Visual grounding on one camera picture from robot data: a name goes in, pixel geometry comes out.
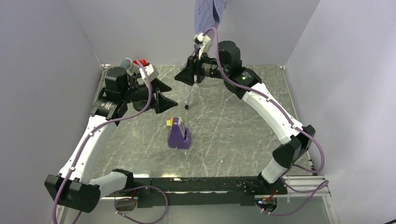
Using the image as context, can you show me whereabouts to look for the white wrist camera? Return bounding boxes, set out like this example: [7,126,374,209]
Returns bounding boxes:
[133,59,159,83]
[193,32,212,60]

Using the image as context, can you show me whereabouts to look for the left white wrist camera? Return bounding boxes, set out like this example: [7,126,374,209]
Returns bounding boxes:
[133,59,159,83]

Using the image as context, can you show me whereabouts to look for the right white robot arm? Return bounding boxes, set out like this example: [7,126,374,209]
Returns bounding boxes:
[175,41,315,194]

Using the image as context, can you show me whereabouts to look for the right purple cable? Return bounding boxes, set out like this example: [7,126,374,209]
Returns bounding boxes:
[202,27,329,217]

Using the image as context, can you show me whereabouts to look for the silver toy microphone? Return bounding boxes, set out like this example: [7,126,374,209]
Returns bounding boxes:
[120,58,136,73]

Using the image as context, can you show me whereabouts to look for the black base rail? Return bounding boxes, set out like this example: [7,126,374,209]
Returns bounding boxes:
[109,176,288,208]

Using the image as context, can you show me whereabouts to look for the purple metronome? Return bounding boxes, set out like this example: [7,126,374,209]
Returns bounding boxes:
[167,117,191,150]

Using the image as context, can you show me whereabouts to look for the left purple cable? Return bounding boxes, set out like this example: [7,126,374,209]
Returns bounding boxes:
[52,60,169,224]

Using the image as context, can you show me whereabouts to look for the lilac tripod music stand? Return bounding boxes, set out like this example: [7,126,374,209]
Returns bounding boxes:
[181,46,217,110]

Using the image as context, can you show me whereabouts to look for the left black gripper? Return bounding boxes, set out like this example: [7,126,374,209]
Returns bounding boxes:
[121,77,178,113]

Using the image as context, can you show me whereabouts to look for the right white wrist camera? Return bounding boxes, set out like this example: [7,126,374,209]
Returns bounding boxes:
[193,32,212,60]

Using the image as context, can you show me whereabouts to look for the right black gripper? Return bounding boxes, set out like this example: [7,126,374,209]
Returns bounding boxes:
[175,48,229,85]

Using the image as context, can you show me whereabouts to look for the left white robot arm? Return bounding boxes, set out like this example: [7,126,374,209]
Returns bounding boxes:
[44,64,177,213]

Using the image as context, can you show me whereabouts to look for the sheet music paper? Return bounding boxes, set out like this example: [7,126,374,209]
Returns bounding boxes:
[194,0,227,34]

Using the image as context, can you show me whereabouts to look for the orange green toy block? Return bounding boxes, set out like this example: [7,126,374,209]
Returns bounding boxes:
[166,118,173,128]

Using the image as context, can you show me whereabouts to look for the purple cable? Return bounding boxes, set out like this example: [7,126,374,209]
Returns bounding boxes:
[52,60,169,224]
[202,27,329,217]

